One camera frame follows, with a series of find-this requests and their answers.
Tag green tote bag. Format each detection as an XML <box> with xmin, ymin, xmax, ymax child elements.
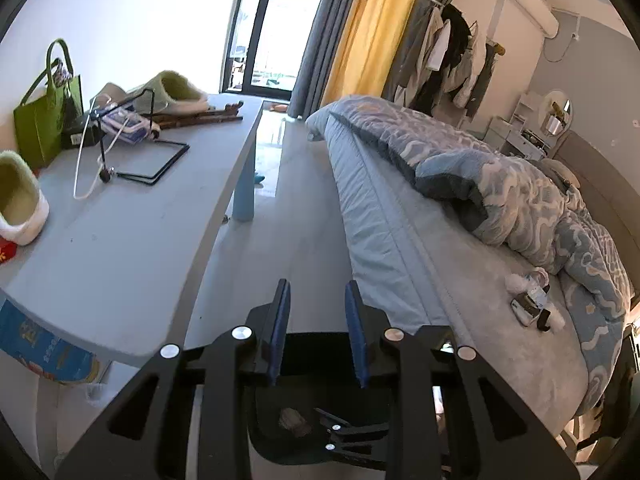
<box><xmin>13</xmin><ymin>38</ymin><xmax>83</xmax><ymax>170</ymax></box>

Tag dark wooden sticks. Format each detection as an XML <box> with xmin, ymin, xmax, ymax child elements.
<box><xmin>150</xmin><ymin>101</ymin><xmax>246</xmax><ymax>130</ymax></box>

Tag yellow curtain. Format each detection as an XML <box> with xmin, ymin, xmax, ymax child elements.
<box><xmin>320</xmin><ymin>0</ymin><xmax>428</xmax><ymax>108</ymax></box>

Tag white hanging garment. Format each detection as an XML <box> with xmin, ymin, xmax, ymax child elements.
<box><xmin>425</xmin><ymin>20</ymin><xmax>451</xmax><ymax>73</ymax></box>

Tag green fuzzy slipper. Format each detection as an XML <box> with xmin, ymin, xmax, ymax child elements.
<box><xmin>0</xmin><ymin>151</ymin><xmax>50</xmax><ymax>247</ymax></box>
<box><xmin>132</xmin><ymin>71</ymin><xmax>210</xmax><ymax>115</ymax></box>

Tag light grey hanging jacket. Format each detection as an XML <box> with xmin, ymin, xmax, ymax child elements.
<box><xmin>452</xmin><ymin>30</ymin><xmax>488</xmax><ymax>108</ymax></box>

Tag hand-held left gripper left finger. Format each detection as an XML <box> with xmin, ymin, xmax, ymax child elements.
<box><xmin>54</xmin><ymin>279</ymin><xmax>292</xmax><ymax>480</ymax></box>

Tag black wire stand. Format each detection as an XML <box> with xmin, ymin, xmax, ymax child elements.
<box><xmin>97</xmin><ymin>88</ymin><xmax>191</xmax><ymax>187</ymax></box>

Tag white dresser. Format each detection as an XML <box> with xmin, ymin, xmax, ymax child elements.
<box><xmin>484</xmin><ymin>94</ymin><xmax>551</xmax><ymax>161</ymax></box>

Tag bed with grey sheet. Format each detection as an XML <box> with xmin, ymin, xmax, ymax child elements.
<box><xmin>305</xmin><ymin>95</ymin><xmax>640</xmax><ymax>441</ymax></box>

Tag white air conditioner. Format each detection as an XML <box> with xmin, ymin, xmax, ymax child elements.
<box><xmin>500</xmin><ymin>0</ymin><xmax>560</xmax><ymax>38</ymax></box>

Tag blue cardboard box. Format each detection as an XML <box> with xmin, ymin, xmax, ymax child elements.
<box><xmin>0</xmin><ymin>299</ymin><xmax>98</xmax><ymax>386</ymax></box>

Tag grey hanging coat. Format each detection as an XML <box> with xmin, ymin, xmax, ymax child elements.
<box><xmin>395</xmin><ymin>7</ymin><xmax>441</xmax><ymax>106</ymax></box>

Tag grey pillow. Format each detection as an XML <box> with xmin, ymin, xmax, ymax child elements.
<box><xmin>540</xmin><ymin>157</ymin><xmax>581</xmax><ymax>191</ymax></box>

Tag glass balcony door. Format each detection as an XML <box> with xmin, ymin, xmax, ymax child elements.
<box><xmin>217</xmin><ymin>0</ymin><xmax>341</xmax><ymax>101</ymax></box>

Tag black hanging garment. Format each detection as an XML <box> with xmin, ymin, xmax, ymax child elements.
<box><xmin>440</xmin><ymin>4</ymin><xmax>476</xmax><ymax>91</ymax></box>

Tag blue patterned blanket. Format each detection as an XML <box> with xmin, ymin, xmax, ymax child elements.
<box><xmin>306</xmin><ymin>94</ymin><xmax>633</xmax><ymax>401</ymax></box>

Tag dark grey hanging garment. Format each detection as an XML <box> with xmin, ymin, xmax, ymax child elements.
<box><xmin>470</xmin><ymin>42</ymin><xmax>497</xmax><ymax>116</ymax></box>

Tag black box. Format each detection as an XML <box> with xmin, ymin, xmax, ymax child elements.
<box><xmin>61</xmin><ymin>116</ymin><xmax>103</xmax><ymax>150</ymax></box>

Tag crumpled brown paper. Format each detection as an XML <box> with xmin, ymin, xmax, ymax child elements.
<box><xmin>279</xmin><ymin>407</ymin><xmax>312</xmax><ymax>433</ymax></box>

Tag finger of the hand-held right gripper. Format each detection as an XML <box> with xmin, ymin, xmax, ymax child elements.
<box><xmin>314</xmin><ymin>407</ymin><xmax>396</xmax><ymax>465</ymax></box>

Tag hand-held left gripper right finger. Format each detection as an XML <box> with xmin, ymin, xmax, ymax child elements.
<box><xmin>344</xmin><ymin>280</ymin><xmax>581</xmax><ymax>480</ymax></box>

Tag round mirror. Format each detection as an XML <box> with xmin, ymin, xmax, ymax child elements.
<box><xmin>542</xmin><ymin>90</ymin><xmax>575</xmax><ymax>136</ymax></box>

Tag grey headboard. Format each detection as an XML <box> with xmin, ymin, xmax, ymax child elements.
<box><xmin>552</xmin><ymin>132</ymin><xmax>640</xmax><ymax>306</ymax></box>

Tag light blue table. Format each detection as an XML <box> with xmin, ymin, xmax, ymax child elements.
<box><xmin>0</xmin><ymin>92</ymin><xmax>266</xmax><ymax>368</ymax></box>

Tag grey curtain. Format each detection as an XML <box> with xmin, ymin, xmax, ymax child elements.
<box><xmin>290</xmin><ymin>0</ymin><xmax>371</xmax><ymax>121</ymax></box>

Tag white cable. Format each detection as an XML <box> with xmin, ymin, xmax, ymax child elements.
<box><xmin>73</xmin><ymin>105</ymin><xmax>151</xmax><ymax>200</ymax></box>

